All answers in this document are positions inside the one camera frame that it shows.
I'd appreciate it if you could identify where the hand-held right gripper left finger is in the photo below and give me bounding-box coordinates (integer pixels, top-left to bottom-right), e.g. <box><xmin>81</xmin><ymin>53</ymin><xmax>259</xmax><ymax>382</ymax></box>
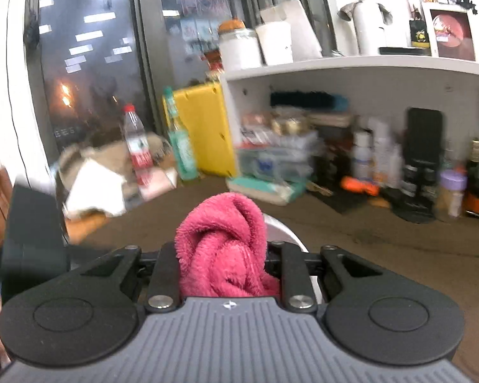
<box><xmin>78</xmin><ymin>241</ymin><xmax>181</xmax><ymax>314</ymax></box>

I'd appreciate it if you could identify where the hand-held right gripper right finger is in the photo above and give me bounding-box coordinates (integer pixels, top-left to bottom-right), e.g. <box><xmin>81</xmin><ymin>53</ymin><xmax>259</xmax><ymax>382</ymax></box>
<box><xmin>267</xmin><ymin>240</ymin><xmax>384</xmax><ymax>314</ymax></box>

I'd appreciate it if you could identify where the white ceramic bowl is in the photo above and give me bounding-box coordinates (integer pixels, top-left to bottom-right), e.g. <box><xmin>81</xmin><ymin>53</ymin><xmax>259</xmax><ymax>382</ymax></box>
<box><xmin>261</xmin><ymin>213</ymin><xmax>325</xmax><ymax>306</ymax></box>

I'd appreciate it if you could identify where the pink terry cloth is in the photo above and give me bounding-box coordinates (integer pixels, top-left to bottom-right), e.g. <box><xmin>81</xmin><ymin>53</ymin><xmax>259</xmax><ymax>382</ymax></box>
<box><xmin>174</xmin><ymin>191</ymin><xmax>282</xmax><ymax>299</ymax></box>

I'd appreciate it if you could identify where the white crumpled cloth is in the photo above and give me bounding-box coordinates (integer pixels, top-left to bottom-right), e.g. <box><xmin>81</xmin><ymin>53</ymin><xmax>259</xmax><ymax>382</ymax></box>
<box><xmin>58</xmin><ymin>144</ymin><xmax>144</xmax><ymax>218</ymax></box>

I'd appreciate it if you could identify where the teal book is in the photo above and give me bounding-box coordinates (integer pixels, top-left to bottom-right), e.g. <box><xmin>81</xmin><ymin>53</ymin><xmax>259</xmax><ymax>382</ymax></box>
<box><xmin>227</xmin><ymin>176</ymin><xmax>306</xmax><ymax>206</ymax></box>

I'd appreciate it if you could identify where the pink box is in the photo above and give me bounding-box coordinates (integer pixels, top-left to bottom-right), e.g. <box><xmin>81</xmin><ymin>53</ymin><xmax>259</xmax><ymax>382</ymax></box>
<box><xmin>138</xmin><ymin>168</ymin><xmax>177</xmax><ymax>200</ymax></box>

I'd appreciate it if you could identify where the brown desk mat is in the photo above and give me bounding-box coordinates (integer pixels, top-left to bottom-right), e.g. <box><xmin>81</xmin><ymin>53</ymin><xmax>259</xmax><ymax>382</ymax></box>
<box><xmin>66</xmin><ymin>177</ymin><xmax>479</xmax><ymax>383</ymax></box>

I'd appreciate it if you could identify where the orange plastic tool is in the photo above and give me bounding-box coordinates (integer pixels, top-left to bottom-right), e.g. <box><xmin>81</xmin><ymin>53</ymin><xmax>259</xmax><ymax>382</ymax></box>
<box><xmin>340</xmin><ymin>176</ymin><xmax>380</xmax><ymax>196</ymax></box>

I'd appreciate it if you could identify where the clear plastic storage box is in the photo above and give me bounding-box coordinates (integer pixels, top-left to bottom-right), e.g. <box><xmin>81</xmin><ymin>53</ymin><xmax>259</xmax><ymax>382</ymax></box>
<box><xmin>235</xmin><ymin>136</ymin><xmax>318</xmax><ymax>182</ymax></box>

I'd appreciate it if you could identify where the green glass bottle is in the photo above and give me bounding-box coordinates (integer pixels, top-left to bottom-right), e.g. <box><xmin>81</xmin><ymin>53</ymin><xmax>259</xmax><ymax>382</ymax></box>
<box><xmin>162</xmin><ymin>86</ymin><xmax>199</xmax><ymax>181</ymax></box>

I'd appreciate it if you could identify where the red-labelled water bottle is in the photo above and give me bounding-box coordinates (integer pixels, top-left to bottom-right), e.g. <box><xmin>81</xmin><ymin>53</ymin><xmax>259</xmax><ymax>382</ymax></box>
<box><xmin>123</xmin><ymin>104</ymin><xmax>154</xmax><ymax>186</ymax></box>

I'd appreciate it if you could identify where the white bottle with blue label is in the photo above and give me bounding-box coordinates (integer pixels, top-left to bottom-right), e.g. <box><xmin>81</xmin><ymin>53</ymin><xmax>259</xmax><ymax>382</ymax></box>
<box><xmin>353</xmin><ymin>131</ymin><xmax>374</xmax><ymax>180</ymax></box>

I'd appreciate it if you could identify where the yellow plastic case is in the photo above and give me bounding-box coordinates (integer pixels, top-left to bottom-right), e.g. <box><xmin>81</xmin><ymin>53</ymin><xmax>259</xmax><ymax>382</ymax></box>
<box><xmin>162</xmin><ymin>81</ymin><xmax>237</xmax><ymax>178</ymax></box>

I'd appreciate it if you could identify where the white spray can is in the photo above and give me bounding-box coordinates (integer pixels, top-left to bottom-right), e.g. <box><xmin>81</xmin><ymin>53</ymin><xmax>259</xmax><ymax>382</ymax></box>
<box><xmin>373</xmin><ymin>120</ymin><xmax>392</xmax><ymax>186</ymax></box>

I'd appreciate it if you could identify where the purple-lidded toothpick jar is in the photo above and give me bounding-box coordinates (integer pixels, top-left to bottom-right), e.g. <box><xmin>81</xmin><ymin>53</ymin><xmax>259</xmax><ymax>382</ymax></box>
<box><xmin>437</xmin><ymin>169</ymin><xmax>468</xmax><ymax>222</ymax></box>

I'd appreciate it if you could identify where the black phone stand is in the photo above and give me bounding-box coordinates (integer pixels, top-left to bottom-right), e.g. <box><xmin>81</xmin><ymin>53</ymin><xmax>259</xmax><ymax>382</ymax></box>
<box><xmin>391</xmin><ymin>108</ymin><xmax>445</xmax><ymax>224</ymax></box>

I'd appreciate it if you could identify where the small gold-capped perfume bottle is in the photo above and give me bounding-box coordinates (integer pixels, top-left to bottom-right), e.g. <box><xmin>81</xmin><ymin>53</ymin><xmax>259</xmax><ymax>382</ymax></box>
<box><xmin>466</xmin><ymin>139</ymin><xmax>479</xmax><ymax>186</ymax></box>

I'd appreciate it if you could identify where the white jar with orange lid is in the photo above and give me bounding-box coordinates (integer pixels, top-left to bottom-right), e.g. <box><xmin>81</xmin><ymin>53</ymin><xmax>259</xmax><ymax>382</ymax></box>
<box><xmin>217</xmin><ymin>19</ymin><xmax>263</xmax><ymax>72</ymax></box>

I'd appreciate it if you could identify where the white paper roll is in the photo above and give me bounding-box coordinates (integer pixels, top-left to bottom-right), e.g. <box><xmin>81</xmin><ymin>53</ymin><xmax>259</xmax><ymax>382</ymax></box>
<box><xmin>338</xmin><ymin>1</ymin><xmax>392</xmax><ymax>56</ymax></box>

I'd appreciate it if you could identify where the white wall shelf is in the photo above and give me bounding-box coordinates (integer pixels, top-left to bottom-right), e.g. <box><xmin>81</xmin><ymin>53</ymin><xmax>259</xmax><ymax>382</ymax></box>
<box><xmin>221</xmin><ymin>54</ymin><xmax>479</xmax><ymax>176</ymax></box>

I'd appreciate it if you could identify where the white picture frame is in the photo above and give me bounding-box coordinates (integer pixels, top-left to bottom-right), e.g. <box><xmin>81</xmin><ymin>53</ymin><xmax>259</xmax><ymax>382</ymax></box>
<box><xmin>421</xmin><ymin>2</ymin><xmax>477</xmax><ymax>62</ymax></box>

